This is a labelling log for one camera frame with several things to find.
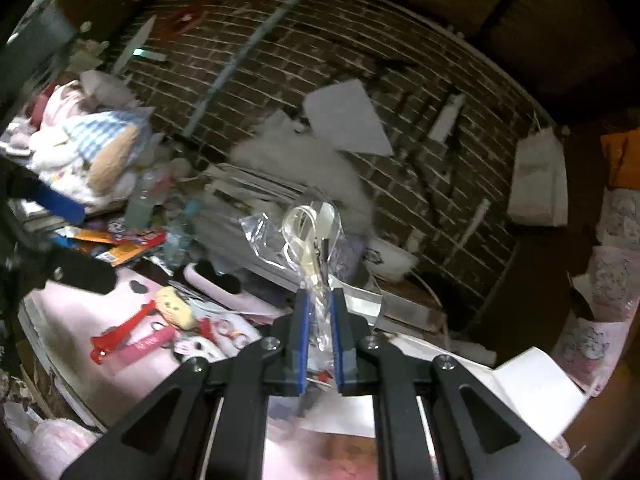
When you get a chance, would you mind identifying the grey fluffy fur piece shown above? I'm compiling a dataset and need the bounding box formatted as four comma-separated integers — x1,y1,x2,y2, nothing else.
229,126,374,235

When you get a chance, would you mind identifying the red plastic hair clip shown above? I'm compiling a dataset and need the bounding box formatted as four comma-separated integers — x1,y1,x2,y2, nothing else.
90,300,156,365

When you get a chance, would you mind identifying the white plush with red glasses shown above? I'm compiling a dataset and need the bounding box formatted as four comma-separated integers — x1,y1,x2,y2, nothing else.
198,314,262,358

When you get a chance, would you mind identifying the brown and white plush toy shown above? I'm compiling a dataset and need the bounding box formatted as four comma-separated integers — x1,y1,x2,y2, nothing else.
27,70,162,209

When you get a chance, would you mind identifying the pink tube with text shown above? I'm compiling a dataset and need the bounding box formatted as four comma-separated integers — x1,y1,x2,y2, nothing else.
112,325,177,367

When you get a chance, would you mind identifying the clear bag with scissors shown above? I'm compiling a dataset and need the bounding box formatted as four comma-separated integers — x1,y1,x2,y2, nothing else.
238,199,385,391

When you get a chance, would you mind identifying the yellow dog plush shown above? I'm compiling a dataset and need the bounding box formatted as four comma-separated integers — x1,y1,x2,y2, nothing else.
154,286,198,330

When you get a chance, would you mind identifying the panda plush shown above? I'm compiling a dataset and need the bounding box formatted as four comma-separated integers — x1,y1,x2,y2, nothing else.
172,336,227,363

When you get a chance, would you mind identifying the teal label drink bottle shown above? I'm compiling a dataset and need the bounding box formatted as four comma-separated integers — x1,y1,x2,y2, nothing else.
163,200,202,270

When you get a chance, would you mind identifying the orange snack packet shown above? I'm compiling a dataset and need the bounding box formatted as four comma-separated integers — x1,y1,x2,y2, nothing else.
54,226,124,245
96,232,166,268

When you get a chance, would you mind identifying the clear green liquid bottle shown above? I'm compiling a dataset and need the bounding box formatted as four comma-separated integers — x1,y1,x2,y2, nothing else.
124,169,172,232

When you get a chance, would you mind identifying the pink fluffy headband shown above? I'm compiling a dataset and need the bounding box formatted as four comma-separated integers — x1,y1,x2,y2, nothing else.
26,418,99,480

